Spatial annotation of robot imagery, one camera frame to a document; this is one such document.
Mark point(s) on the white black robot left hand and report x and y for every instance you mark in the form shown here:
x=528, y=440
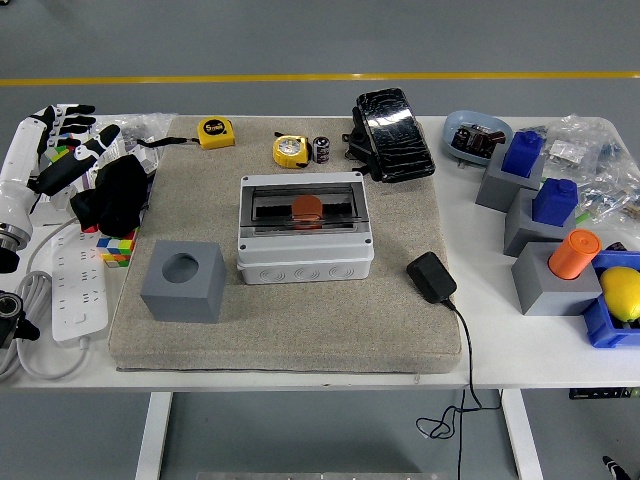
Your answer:
x=20, y=160

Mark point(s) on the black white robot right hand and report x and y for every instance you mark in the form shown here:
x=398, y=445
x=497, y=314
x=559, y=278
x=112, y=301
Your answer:
x=622, y=471

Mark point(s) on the orange cylinder battery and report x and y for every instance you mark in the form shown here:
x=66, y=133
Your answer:
x=307, y=207
x=574, y=254

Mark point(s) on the smoky transparent box lid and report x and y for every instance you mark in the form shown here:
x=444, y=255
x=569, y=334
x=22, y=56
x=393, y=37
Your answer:
x=340, y=210

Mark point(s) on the blue square battery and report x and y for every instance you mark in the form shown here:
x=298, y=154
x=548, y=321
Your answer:
x=522, y=155
x=554, y=201

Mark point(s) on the grey plastic junction box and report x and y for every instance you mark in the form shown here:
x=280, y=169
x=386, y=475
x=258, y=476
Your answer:
x=310, y=260

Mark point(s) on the large colourful puzzle cube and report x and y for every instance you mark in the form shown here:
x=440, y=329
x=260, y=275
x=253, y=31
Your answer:
x=59, y=152

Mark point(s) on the white purple card packet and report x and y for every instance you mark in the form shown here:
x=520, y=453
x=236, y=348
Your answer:
x=89, y=179

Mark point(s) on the black table control panel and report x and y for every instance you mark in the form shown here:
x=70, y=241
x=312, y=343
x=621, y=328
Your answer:
x=605, y=393

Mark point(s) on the black cloth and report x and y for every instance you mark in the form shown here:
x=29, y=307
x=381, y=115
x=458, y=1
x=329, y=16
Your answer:
x=115, y=192

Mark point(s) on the white table leg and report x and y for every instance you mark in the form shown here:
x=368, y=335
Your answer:
x=152, y=435
x=522, y=435

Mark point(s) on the clear plastic bags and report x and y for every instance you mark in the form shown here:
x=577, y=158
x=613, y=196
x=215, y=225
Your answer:
x=140, y=125

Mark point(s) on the white electrical module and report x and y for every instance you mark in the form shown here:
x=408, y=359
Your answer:
x=147, y=160

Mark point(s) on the small colourful puzzle cube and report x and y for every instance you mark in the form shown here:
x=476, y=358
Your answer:
x=116, y=250

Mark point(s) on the white power strip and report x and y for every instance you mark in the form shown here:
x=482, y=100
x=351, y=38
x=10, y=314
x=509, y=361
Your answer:
x=80, y=290

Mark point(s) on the blue plastic bin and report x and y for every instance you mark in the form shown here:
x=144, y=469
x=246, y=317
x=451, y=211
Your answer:
x=605, y=325

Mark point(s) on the yellow lemon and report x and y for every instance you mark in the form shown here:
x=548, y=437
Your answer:
x=620, y=292

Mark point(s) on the grey block holder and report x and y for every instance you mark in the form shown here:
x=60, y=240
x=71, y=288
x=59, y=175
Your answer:
x=550, y=295
x=520, y=230
x=492, y=187

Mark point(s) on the grey block with round hole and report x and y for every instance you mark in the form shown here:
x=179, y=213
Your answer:
x=185, y=295

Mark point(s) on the small dark object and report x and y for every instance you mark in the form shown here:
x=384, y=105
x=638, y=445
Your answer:
x=617, y=246

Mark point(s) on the black power adapter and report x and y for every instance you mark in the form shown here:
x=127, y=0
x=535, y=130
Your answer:
x=431, y=276

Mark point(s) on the small black capacitor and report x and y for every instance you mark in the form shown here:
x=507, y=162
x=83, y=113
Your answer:
x=322, y=150

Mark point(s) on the clear bags of parts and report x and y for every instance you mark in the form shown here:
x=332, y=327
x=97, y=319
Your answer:
x=600, y=165

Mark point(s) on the grey-brown mat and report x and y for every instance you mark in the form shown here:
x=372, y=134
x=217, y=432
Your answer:
x=325, y=325

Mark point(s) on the dark electronic parts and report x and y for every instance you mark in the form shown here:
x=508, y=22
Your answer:
x=475, y=140

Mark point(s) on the blue-grey bowl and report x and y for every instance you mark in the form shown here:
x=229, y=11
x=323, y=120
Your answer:
x=462, y=122

